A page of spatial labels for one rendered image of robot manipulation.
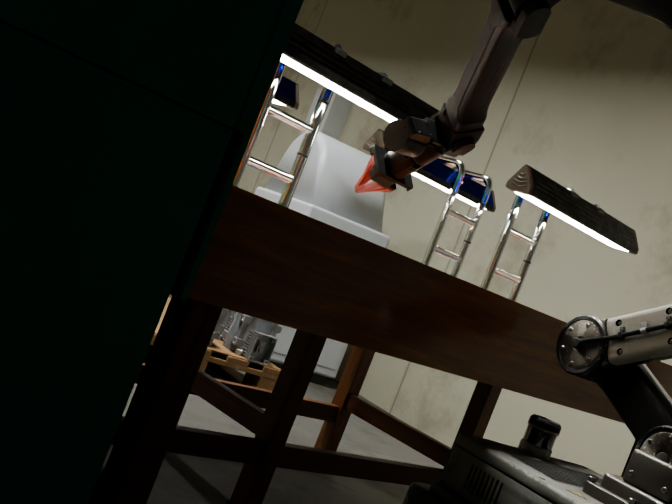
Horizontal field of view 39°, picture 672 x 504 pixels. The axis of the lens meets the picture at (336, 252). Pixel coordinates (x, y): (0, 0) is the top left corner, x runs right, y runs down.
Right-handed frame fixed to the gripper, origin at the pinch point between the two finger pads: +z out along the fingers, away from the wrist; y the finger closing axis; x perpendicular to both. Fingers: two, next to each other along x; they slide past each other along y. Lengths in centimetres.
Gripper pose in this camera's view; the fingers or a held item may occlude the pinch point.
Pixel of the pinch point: (358, 187)
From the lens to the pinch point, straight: 183.3
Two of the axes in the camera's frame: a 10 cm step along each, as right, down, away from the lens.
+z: -7.2, 4.1, 5.6
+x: 1.3, 8.7, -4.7
